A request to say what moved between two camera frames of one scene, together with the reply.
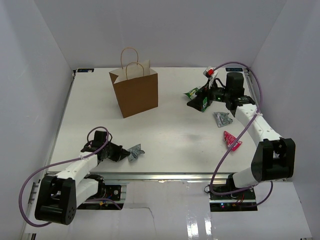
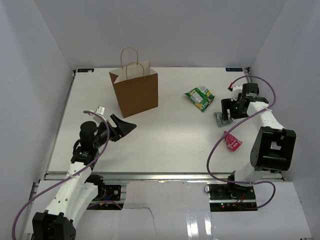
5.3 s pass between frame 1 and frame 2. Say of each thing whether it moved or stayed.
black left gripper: moved
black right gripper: moved
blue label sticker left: stayed
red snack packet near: stayed
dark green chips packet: stayed
